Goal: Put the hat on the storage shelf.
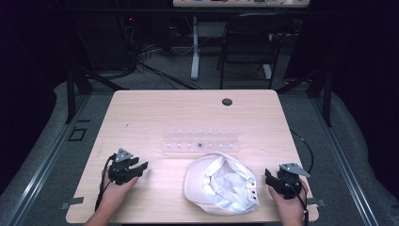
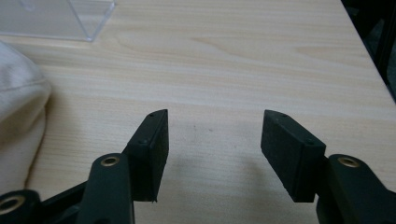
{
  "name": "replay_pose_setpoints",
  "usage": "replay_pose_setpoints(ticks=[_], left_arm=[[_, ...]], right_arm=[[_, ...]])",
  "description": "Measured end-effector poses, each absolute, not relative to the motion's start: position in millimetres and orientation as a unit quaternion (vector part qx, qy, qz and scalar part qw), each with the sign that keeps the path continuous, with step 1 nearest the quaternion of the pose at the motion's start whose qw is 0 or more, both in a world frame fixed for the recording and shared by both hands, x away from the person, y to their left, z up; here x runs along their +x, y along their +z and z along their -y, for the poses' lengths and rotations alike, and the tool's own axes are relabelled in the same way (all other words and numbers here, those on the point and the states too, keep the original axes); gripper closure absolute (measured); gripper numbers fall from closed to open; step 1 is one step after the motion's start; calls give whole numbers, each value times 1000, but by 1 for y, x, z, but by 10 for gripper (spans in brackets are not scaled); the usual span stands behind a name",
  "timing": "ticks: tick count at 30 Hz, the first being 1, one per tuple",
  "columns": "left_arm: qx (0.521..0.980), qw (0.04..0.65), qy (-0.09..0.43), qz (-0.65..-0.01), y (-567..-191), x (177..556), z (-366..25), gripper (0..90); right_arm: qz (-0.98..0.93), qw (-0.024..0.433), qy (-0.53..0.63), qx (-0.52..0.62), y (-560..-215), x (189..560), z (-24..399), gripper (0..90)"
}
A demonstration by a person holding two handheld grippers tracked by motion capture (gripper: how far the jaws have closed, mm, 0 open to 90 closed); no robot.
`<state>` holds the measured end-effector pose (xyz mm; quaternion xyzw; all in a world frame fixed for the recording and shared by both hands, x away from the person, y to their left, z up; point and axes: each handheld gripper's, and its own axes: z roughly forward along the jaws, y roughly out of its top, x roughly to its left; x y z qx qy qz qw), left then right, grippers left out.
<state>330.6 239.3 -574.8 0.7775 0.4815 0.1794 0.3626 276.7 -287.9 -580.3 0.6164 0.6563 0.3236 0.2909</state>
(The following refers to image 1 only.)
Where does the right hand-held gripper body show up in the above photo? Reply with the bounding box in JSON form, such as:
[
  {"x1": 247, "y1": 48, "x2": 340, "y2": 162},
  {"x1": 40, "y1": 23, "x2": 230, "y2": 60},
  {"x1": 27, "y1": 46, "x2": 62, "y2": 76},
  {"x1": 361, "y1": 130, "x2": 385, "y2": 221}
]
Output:
[{"x1": 276, "y1": 162, "x2": 311, "y2": 201}]

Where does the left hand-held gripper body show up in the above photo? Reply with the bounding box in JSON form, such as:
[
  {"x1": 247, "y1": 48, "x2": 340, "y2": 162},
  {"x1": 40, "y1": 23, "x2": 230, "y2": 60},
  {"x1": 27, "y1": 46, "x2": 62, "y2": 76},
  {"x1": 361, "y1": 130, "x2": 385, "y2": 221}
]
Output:
[{"x1": 107, "y1": 148, "x2": 141, "y2": 186}]

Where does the white cap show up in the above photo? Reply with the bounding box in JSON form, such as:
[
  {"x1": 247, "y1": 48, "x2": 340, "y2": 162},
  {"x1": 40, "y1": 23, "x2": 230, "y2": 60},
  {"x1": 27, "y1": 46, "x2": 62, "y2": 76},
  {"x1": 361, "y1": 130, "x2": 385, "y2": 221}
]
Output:
[{"x1": 183, "y1": 152, "x2": 261, "y2": 217}]

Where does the person's left hand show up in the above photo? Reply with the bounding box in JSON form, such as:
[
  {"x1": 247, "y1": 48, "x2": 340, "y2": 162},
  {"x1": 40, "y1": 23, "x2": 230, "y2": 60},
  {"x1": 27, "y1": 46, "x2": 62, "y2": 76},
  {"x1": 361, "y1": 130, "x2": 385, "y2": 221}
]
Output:
[{"x1": 101, "y1": 165, "x2": 139, "y2": 206}]

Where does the person's right hand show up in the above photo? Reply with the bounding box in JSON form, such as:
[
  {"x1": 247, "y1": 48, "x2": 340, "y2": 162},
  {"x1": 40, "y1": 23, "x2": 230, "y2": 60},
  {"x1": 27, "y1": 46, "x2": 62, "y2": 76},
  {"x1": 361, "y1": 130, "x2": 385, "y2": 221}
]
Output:
[{"x1": 267, "y1": 178, "x2": 311, "y2": 222}]

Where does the grey tape strip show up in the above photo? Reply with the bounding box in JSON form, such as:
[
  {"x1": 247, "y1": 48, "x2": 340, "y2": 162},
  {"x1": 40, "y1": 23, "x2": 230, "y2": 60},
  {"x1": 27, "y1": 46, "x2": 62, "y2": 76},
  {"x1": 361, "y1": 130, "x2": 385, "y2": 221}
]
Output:
[
  {"x1": 59, "y1": 196, "x2": 86, "y2": 211},
  {"x1": 306, "y1": 198, "x2": 327, "y2": 208}
]

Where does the clear plastic peg rack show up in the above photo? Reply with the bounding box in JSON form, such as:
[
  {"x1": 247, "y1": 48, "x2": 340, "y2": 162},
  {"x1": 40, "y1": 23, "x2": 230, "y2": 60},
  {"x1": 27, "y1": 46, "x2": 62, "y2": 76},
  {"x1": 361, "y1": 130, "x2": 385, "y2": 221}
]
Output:
[{"x1": 162, "y1": 126, "x2": 242, "y2": 155}]

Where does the black metal stand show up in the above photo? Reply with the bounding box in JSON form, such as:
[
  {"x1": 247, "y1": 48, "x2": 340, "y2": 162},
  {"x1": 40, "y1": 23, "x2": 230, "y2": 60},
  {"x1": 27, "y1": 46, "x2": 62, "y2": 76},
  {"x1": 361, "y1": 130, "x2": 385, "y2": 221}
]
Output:
[
  {"x1": 64, "y1": 66, "x2": 130, "y2": 125},
  {"x1": 275, "y1": 66, "x2": 334, "y2": 128}
]

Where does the white desk leg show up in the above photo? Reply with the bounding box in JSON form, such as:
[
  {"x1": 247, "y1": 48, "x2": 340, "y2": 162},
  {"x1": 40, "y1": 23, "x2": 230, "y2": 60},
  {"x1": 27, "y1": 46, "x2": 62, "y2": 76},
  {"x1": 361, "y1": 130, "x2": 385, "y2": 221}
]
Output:
[
  {"x1": 190, "y1": 16, "x2": 201, "y2": 81},
  {"x1": 262, "y1": 63, "x2": 273, "y2": 80}
]

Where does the black chair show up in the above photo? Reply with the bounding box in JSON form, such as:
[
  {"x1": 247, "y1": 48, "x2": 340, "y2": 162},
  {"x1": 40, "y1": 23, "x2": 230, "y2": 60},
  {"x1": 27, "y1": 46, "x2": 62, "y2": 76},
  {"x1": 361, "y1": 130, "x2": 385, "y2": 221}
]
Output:
[{"x1": 215, "y1": 12, "x2": 295, "y2": 90}]

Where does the background desk top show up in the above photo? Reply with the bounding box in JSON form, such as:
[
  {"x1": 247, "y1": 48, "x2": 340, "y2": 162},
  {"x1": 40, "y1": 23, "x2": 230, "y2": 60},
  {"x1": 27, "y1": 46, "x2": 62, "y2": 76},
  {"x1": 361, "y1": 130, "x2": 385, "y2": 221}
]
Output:
[{"x1": 172, "y1": 0, "x2": 311, "y2": 8}]

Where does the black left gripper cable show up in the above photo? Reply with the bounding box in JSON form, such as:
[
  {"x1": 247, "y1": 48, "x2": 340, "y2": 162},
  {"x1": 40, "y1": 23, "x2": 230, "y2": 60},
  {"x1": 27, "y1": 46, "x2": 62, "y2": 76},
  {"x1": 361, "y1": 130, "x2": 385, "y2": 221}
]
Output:
[{"x1": 94, "y1": 153, "x2": 117, "y2": 212}]

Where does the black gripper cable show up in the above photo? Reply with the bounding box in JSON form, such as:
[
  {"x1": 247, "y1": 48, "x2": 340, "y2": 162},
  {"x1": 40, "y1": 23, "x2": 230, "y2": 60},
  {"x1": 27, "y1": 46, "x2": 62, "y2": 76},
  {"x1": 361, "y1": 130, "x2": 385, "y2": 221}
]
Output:
[
  {"x1": 283, "y1": 175, "x2": 311, "y2": 226},
  {"x1": 94, "y1": 153, "x2": 117, "y2": 212}
]

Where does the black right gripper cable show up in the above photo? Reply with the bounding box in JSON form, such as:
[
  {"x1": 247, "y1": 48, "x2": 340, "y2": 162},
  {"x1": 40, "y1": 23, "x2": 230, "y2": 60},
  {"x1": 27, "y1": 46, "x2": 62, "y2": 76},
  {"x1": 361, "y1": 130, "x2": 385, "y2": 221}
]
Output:
[{"x1": 283, "y1": 175, "x2": 311, "y2": 226}]

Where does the aluminium floor rail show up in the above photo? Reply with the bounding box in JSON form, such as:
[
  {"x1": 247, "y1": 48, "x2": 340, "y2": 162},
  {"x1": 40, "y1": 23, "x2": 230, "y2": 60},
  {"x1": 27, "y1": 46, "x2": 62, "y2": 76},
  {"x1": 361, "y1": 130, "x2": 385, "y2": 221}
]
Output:
[
  {"x1": 0, "y1": 93, "x2": 92, "y2": 226},
  {"x1": 309, "y1": 93, "x2": 381, "y2": 226}
]

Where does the bundle of black floor cables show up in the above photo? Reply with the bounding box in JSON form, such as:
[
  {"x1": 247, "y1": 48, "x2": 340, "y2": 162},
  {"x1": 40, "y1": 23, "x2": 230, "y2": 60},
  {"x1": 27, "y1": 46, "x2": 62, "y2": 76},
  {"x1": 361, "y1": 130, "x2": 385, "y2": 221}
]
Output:
[{"x1": 117, "y1": 15, "x2": 203, "y2": 91}]

